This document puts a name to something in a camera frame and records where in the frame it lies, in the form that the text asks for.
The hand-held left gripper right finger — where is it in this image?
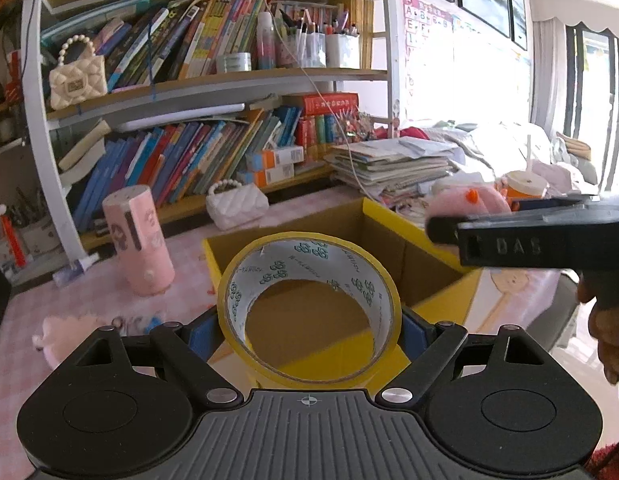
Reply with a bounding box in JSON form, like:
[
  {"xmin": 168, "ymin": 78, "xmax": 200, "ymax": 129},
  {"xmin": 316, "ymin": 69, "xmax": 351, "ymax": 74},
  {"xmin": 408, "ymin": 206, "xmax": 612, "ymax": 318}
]
[{"xmin": 374, "ymin": 308, "xmax": 556, "ymax": 407}]

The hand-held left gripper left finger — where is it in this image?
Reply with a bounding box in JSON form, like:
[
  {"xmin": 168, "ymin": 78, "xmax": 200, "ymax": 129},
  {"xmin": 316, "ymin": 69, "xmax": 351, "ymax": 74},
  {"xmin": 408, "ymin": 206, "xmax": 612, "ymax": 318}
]
[{"xmin": 64, "ymin": 307, "xmax": 242, "ymax": 408}]

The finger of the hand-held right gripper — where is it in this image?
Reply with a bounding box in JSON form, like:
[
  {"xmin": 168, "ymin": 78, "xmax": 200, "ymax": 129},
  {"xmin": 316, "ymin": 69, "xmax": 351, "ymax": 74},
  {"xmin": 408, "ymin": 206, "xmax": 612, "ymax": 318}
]
[
  {"xmin": 426, "ymin": 214, "xmax": 463, "ymax": 246},
  {"xmin": 511, "ymin": 194, "xmax": 601, "ymax": 212}
]

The pink plush with orange feet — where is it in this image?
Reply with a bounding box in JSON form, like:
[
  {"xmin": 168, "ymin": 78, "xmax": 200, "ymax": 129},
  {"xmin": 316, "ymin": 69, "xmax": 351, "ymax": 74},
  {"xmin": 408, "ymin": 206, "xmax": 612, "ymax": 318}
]
[{"xmin": 424, "ymin": 185, "xmax": 513, "ymax": 222}]

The yellow cardboard box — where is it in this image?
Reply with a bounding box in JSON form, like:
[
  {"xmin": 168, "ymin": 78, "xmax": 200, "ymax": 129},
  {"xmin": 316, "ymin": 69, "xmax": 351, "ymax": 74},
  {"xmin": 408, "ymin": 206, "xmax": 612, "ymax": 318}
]
[{"xmin": 202, "ymin": 197, "xmax": 485, "ymax": 391}]

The yellow tape roll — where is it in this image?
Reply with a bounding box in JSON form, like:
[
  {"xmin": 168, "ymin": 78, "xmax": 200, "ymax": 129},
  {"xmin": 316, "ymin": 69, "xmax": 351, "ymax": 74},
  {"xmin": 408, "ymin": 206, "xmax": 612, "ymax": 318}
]
[{"xmin": 216, "ymin": 232, "xmax": 404, "ymax": 390}]

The pink plush pig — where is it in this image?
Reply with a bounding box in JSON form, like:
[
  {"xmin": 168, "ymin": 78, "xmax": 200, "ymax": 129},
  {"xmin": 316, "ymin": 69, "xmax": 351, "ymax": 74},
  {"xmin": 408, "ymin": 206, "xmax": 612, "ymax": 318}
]
[{"xmin": 32, "ymin": 312, "xmax": 110, "ymax": 368}]

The person's right hand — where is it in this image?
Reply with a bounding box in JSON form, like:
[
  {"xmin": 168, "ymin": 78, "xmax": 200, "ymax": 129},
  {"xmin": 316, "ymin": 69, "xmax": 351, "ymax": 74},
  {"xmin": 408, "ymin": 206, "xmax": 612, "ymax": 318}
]
[{"xmin": 578, "ymin": 270, "xmax": 619, "ymax": 386}]

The orange cup with straw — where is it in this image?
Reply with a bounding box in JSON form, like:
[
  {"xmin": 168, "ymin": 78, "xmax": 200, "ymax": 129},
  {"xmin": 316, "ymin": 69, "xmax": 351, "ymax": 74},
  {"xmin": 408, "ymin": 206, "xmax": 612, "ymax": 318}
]
[{"xmin": 503, "ymin": 135, "xmax": 549, "ymax": 202}]

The stack of papers and booklets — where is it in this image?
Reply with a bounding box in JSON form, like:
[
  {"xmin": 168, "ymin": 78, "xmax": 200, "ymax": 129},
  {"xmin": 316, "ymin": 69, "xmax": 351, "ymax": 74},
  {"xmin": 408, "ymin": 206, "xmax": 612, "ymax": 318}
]
[{"xmin": 324, "ymin": 137, "xmax": 465, "ymax": 207}]

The pink printed cylinder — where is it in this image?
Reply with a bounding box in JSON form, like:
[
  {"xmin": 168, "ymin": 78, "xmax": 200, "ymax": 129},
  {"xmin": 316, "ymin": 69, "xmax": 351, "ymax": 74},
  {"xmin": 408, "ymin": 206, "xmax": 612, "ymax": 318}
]
[{"xmin": 102, "ymin": 185, "xmax": 176, "ymax": 297}]

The white quilted handbag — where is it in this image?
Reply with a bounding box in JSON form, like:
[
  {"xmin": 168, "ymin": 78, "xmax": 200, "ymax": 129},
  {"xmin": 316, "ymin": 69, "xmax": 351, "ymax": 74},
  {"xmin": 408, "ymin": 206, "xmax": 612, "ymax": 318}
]
[{"xmin": 206, "ymin": 178, "xmax": 270, "ymax": 231}]

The small white tube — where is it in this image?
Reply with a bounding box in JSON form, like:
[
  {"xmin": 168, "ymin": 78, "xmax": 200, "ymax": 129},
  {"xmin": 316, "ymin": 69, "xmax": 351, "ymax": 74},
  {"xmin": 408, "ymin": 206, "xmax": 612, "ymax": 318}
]
[{"xmin": 52, "ymin": 255, "xmax": 101, "ymax": 287}]

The red boxed book set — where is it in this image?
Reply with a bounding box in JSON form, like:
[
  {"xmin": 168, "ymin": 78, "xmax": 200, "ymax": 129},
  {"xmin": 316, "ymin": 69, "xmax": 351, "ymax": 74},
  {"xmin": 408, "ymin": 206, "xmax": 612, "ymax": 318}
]
[{"xmin": 282, "ymin": 92, "xmax": 361, "ymax": 162}]

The orange and white carton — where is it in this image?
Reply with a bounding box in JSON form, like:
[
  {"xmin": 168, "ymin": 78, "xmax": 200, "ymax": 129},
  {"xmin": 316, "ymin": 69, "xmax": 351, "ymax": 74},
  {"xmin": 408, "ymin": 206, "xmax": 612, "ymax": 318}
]
[
  {"xmin": 246, "ymin": 146, "xmax": 305, "ymax": 171},
  {"xmin": 238, "ymin": 165, "xmax": 295, "ymax": 187}
]

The row of blue children's books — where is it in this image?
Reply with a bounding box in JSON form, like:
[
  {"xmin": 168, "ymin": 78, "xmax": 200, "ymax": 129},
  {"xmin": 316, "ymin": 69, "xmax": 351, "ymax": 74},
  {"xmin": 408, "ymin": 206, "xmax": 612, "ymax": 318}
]
[{"xmin": 72, "ymin": 105, "xmax": 305, "ymax": 233}]

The pencil cup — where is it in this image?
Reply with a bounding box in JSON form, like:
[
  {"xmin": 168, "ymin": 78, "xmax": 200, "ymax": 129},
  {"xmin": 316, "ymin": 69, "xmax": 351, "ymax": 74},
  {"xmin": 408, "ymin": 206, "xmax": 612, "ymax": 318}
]
[{"xmin": 6, "ymin": 187, "xmax": 61, "ymax": 263}]

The white pen holder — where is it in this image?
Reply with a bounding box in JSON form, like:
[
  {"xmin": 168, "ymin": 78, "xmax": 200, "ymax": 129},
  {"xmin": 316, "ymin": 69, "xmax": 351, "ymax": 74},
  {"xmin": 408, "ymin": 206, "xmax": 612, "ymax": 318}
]
[{"xmin": 325, "ymin": 33, "xmax": 361, "ymax": 69}]

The white long tube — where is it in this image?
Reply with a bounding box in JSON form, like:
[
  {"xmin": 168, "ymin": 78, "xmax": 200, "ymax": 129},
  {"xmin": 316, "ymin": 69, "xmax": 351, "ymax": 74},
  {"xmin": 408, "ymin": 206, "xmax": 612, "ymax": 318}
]
[{"xmin": 114, "ymin": 103, "xmax": 246, "ymax": 132}]

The stack of thick cream books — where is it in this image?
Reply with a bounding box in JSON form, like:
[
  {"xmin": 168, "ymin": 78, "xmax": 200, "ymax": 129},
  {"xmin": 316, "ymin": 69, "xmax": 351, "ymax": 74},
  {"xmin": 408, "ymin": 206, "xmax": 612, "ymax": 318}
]
[{"xmin": 58, "ymin": 120, "xmax": 113, "ymax": 184}]

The clear pen holder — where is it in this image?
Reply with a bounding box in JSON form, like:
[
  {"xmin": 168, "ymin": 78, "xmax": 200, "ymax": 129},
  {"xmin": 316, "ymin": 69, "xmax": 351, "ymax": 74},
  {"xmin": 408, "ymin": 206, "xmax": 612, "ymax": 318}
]
[{"xmin": 274, "ymin": 29, "xmax": 326, "ymax": 69}]

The white and wooden bookshelf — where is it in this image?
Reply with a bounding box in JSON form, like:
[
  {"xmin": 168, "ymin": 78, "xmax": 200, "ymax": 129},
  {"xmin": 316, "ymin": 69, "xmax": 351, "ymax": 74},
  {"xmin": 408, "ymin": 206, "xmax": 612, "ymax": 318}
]
[{"xmin": 19, "ymin": 0, "xmax": 405, "ymax": 261}]

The clear bottle with white cap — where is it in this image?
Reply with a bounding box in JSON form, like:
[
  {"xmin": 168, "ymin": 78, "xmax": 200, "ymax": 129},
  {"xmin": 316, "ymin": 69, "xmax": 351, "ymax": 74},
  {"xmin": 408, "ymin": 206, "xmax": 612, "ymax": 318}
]
[{"xmin": 256, "ymin": 11, "xmax": 276, "ymax": 71}]

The grey tape roll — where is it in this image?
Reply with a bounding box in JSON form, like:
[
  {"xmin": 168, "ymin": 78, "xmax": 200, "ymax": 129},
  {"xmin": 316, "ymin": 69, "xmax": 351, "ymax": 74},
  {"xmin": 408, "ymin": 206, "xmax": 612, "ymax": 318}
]
[{"xmin": 216, "ymin": 52, "xmax": 252, "ymax": 74}]

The cream quilted handbag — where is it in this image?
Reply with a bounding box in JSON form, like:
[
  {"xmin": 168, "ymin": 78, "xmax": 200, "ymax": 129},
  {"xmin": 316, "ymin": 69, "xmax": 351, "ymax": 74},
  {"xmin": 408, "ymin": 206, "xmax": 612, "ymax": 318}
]
[{"xmin": 49, "ymin": 35, "xmax": 108, "ymax": 110}]

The row of leaning colourful books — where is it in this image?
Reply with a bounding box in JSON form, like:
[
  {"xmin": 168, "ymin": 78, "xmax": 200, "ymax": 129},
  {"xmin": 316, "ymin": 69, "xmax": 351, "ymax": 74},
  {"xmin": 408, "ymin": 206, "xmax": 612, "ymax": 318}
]
[{"xmin": 96, "ymin": 0, "xmax": 270, "ymax": 92}]

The alphabet wall poster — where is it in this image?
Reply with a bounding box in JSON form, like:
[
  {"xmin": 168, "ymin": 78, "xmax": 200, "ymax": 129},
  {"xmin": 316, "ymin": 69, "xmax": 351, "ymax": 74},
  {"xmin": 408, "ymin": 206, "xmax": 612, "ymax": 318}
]
[{"xmin": 402, "ymin": 0, "xmax": 533, "ymax": 128}]

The white hanging cable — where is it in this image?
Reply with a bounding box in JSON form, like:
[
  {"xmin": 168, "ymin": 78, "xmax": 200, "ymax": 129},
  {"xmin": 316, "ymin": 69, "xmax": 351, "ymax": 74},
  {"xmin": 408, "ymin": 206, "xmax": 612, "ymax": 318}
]
[{"xmin": 250, "ymin": 0, "xmax": 370, "ymax": 196}]

